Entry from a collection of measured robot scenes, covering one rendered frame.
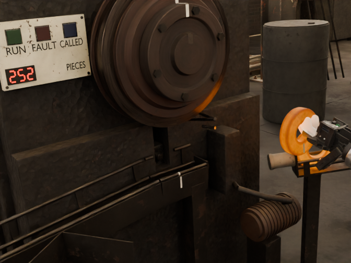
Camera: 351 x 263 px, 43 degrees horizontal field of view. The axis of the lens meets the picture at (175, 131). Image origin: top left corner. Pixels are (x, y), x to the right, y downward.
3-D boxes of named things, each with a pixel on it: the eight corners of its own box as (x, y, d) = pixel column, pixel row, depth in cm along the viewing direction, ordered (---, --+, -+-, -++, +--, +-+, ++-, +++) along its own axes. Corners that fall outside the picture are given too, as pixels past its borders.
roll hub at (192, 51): (143, 108, 128) (135, 7, 119) (217, 90, 144) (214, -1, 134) (153, 111, 124) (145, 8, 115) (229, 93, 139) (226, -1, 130)
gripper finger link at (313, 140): (309, 127, 143) (331, 141, 137) (307, 132, 144) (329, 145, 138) (300, 130, 140) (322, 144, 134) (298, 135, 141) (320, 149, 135)
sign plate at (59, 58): (2, 90, 122) (-11, 23, 117) (88, 74, 137) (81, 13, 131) (4, 91, 121) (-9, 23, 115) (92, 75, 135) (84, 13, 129)
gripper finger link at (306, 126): (301, 109, 144) (324, 122, 137) (296, 125, 147) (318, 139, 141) (294, 111, 142) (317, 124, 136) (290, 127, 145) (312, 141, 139)
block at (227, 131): (207, 187, 171) (205, 128, 163) (222, 181, 175) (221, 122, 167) (226, 196, 162) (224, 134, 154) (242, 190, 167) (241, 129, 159)
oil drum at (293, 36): (248, 116, 437) (248, 23, 408) (289, 104, 469) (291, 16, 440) (297, 130, 391) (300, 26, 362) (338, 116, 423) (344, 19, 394)
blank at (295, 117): (277, 115, 141) (285, 117, 138) (309, 101, 149) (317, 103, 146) (280, 159, 146) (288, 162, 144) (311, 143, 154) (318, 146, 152)
